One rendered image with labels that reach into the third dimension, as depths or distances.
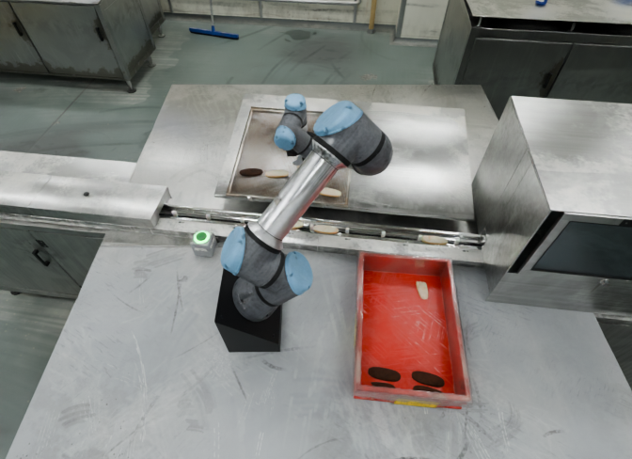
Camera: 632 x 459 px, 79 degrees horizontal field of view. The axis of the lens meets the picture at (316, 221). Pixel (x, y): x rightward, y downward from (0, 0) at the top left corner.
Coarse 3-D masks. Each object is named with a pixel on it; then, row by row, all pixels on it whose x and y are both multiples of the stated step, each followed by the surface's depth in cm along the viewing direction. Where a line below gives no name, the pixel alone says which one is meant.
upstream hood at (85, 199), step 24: (0, 192) 154; (24, 192) 154; (48, 192) 154; (72, 192) 154; (96, 192) 154; (120, 192) 154; (144, 192) 154; (168, 192) 158; (48, 216) 153; (72, 216) 151; (96, 216) 148; (120, 216) 146; (144, 216) 146
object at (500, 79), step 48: (480, 0) 254; (528, 0) 255; (576, 0) 256; (624, 0) 257; (480, 48) 250; (528, 48) 246; (576, 48) 243; (624, 48) 239; (528, 96) 271; (576, 96) 267; (624, 96) 262
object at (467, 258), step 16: (64, 224) 155; (80, 224) 154; (96, 224) 152; (112, 224) 151; (160, 224) 151; (176, 224) 151; (192, 224) 151; (208, 224) 151; (224, 240) 149; (288, 240) 146; (304, 240) 146; (320, 240) 146; (336, 240) 146; (352, 240) 146; (368, 240) 146; (432, 256) 141; (448, 256) 141; (464, 256) 141; (480, 256) 141
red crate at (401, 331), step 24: (384, 288) 137; (408, 288) 137; (432, 288) 137; (384, 312) 131; (408, 312) 131; (432, 312) 131; (384, 336) 126; (408, 336) 126; (432, 336) 126; (384, 360) 121; (408, 360) 121; (432, 360) 121; (408, 384) 116; (456, 408) 111
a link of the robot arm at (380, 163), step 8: (384, 144) 97; (304, 152) 134; (384, 152) 98; (392, 152) 102; (376, 160) 98; (384, 160) 99; (352, 168) 114; (360, 168) 102; (368, 168) 100; (376, 168) 100; (384, 168) 102
